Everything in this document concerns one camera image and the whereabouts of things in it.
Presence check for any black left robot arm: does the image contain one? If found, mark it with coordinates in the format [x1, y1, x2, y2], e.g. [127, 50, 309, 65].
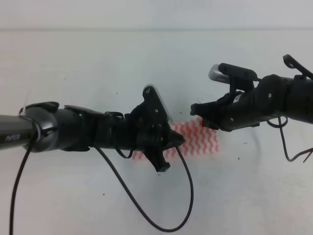
[0, 102, 184, 172]

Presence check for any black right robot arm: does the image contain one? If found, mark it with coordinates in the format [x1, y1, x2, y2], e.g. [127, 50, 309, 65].
[190, 75, 313, 132]

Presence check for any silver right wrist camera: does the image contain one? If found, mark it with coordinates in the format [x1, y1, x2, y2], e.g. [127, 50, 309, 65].
[208, 63, 256, 98]

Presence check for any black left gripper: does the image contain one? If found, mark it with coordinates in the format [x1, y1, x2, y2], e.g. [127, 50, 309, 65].
[97, 105, 185, 172]

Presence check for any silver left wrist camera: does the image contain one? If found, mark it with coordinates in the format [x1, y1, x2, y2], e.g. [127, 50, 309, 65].
[142, 84, 172, 124]

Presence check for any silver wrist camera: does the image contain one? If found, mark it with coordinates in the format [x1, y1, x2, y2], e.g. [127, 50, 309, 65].
[142, 84, 172, 124]
[208, 63, 256, 98]

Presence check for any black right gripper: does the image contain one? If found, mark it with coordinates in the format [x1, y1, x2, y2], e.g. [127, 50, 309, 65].
[190, 93, 259, 132]

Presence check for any pink white wavy striped towel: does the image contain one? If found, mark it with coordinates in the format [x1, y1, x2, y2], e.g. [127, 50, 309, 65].
[131, 118, 219, 162]

